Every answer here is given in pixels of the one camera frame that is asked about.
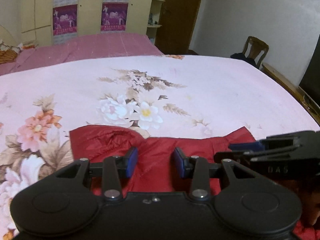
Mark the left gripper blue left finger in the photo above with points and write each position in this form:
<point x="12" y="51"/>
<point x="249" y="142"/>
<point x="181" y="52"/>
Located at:
<point x="130" y="160"/>

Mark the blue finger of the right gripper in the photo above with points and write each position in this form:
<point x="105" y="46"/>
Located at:
<point x="248" y="146"/>

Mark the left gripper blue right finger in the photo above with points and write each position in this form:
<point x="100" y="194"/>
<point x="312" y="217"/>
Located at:
<point x="182" y="163"/>

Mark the red puffer jacket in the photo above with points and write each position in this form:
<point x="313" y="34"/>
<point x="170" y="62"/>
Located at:
<point x="156" y="170"/>

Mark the wooden tv cabinet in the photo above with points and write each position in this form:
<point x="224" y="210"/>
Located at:
<point x="296" y="92"/>

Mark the white floral bed sheet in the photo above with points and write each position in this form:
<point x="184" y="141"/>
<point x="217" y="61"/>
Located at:
<point x="195" y="97"/>

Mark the dark television screen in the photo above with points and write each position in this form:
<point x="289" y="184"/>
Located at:
<point x="310" y="82"/>

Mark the black bag on chair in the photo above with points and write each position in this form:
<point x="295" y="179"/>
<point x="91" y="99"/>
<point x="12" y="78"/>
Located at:
<point x="242" y="57"/>

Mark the wooden chair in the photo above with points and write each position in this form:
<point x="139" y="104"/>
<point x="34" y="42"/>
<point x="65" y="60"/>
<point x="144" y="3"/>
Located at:
<point x="256" y="47"/>

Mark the pink checked bed cover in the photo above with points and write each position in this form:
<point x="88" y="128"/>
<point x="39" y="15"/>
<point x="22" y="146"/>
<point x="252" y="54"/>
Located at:
<point x="81" y="48"/>

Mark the lower right purple poster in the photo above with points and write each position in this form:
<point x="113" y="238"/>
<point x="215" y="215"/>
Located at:
<point x="113" y="17"/>

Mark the brown wooden door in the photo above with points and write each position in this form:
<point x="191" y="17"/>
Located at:
<point x="177" y="20"/>

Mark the lower left purple poster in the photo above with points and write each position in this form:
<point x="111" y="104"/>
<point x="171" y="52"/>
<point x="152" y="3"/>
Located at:
<point x="65" y="19"/>

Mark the orange striped folded cloth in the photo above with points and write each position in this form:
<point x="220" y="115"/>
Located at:
<point x="7" y="56"/>

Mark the floral pillow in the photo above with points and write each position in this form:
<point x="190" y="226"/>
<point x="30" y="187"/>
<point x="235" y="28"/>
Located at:
<point x="5" y="47"/>

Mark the yellow wardrobe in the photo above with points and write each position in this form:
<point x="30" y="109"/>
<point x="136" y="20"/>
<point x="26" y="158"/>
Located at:
<point x="37" y="18"/>

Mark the cream round headboard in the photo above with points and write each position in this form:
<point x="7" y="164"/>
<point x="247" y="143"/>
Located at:
<point x="6" y="37"/>

